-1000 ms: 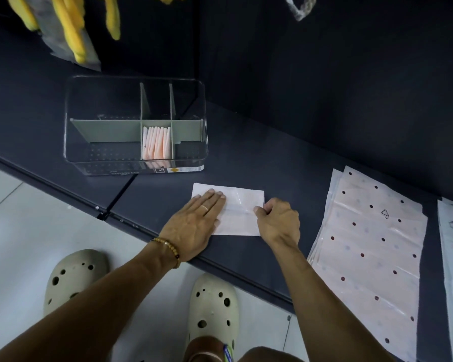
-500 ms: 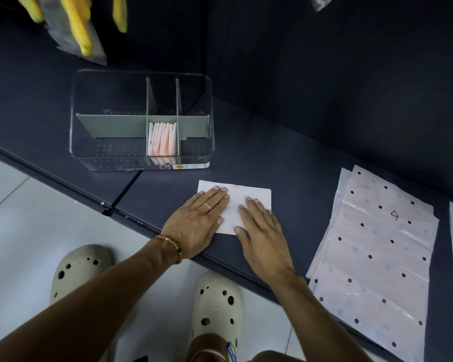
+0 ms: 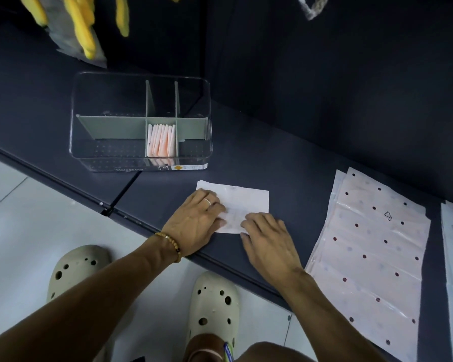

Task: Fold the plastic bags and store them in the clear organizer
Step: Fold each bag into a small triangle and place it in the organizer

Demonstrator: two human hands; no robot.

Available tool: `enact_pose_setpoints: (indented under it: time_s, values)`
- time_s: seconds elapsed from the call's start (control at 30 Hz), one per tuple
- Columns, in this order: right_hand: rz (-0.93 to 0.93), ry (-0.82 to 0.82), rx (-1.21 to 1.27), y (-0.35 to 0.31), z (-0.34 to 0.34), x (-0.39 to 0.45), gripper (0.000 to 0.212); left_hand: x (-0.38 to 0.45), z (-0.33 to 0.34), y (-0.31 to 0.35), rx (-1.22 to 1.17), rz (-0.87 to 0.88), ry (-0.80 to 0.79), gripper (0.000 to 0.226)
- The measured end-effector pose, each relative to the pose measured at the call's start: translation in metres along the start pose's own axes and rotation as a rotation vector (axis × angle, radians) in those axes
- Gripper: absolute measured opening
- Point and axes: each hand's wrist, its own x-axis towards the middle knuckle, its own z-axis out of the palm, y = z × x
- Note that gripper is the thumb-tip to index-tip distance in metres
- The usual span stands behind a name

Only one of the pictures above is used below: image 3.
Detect person's right hand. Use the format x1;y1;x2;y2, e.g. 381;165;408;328
240;213;305;289

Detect person's left hand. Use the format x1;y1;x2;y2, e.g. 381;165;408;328
160;189;227;257

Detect pink bags row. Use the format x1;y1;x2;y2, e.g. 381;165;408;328
195;179;269;235

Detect stack of polka dot bags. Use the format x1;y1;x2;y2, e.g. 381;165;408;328
305;166;432;362

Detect clear plastic organizer box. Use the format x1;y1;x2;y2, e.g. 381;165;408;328
68;71;213;173

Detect person's right forearm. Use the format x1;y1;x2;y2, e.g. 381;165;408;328
283;269;386;362

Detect person's left forearm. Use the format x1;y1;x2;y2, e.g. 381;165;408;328
0;241;180;362

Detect person's right leg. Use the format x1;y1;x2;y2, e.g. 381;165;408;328
185;333;318;362

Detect cream right clog shoe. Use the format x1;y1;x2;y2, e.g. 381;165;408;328
185;271;241;362

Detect cream clog shoe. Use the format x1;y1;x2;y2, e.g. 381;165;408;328
46;244;112;304
185;271;241;362

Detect cream left clog shoe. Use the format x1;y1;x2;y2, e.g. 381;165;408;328
46;244;112;304

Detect dark blue sofa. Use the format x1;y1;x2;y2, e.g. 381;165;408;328
0;0;453;362

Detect grey plush toy yellow feet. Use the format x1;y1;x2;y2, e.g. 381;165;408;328
19;0;195;60

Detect brown bead bracelet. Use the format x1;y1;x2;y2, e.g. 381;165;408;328
154;231;183;263

